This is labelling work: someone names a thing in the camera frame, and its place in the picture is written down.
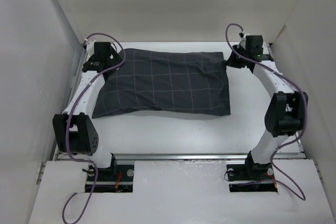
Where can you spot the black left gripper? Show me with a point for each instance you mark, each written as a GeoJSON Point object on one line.
{"type": "Point", "coordinates": [116, 61]}

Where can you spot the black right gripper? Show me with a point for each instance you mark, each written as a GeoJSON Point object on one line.
{"type": "Point", "coordinates": [231, 62]}

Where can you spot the dark grey checked pillowcase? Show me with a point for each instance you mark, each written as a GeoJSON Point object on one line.
{"type": "Point", "coordinates": [194, 83]}

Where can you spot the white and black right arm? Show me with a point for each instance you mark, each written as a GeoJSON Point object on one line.
{"type": "Point", "coordinates": [284, 116]}

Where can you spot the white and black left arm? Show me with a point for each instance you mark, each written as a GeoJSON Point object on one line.
{"type": "Point", "coordinates": [75, 122]}

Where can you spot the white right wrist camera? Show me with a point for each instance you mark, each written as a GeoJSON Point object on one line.
{"type": "Point", "coordinates": [242, 36]}

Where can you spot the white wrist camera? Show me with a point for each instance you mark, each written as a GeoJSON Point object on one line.
{"type": "Point", "coordinates": [242, 36]}
{"type": "Point", "coordinates": [88, 46]}

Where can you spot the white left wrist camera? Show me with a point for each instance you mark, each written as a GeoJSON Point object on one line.
{"type": "Point", "coordinates": [88, 46]}

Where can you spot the aluminium front table rail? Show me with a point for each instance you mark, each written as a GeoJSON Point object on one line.
{"type": "Point", "coordinates": [148, 157]}

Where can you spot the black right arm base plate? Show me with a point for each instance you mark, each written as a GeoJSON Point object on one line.
{"type": "Point", "coordinates": [243, 178]}

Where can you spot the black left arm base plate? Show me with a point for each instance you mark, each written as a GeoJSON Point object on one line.
{"type": "Point", "coordinates": [115, 179]}

